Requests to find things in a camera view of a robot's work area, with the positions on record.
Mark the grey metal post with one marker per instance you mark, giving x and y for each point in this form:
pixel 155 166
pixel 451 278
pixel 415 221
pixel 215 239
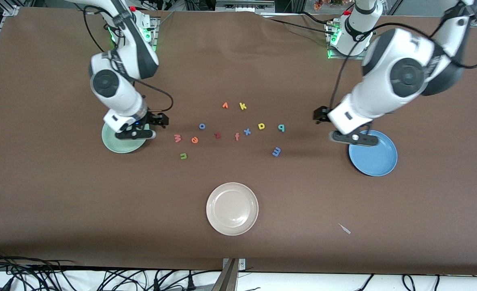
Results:
pixel 226 279

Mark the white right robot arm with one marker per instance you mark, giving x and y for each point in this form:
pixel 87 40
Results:
pixel 113 83

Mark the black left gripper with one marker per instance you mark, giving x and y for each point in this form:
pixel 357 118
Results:
pixel 321 114

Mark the orange decorative item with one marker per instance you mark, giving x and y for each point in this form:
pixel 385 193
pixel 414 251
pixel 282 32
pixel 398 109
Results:
pixel 318 5

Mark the yellow foam letter p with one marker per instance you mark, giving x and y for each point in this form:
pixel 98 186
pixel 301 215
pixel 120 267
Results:
pixel 259 126

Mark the green plate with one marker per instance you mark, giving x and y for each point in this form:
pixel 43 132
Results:
pixel 121 146

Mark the brown table cover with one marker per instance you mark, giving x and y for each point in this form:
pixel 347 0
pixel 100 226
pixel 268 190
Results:
pixel 60 194

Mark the blue foam letter m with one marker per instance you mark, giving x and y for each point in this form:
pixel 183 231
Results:
pixel 276 152

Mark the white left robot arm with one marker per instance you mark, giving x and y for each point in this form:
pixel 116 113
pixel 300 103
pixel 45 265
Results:
pixel 400 74

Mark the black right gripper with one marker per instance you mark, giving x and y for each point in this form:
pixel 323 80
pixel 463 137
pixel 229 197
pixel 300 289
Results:
pixel 155 119

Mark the blue plate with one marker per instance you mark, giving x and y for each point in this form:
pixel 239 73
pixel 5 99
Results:
pixel 374 161

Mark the beige plate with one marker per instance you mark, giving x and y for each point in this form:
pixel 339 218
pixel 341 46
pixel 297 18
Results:
pixel 232 209

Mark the grey metal box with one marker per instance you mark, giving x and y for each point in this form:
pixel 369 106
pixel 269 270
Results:
pixel 244 5

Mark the pink foam letter w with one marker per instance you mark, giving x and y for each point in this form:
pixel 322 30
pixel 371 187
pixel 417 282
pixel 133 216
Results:
pixel 177 139

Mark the silver metal bracket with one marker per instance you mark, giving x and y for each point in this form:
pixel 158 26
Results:
pixel 241 264

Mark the yellow foam letter k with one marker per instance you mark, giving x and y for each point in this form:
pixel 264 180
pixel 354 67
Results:
pixel 242 106

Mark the small white paper scrap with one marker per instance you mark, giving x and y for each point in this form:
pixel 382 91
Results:
pixel 345 229

